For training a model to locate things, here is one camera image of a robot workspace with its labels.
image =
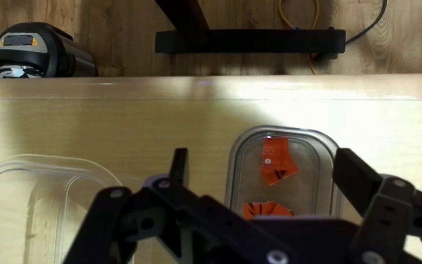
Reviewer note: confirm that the clear container with orange pieces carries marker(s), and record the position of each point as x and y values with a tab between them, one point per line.
249	161

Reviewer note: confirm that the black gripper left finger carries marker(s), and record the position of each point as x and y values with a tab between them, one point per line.
147	229

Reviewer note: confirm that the black stand base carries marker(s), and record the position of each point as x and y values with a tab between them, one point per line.
249	41

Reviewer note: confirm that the empty clear plastic container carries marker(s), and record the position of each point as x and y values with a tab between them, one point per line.
35	195

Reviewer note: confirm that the black cylindrical device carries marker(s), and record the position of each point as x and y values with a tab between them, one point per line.
59	53

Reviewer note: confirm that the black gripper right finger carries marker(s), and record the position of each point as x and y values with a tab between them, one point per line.
391	220

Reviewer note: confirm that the orange snack piece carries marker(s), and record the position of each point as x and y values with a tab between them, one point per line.
267	211
277	161

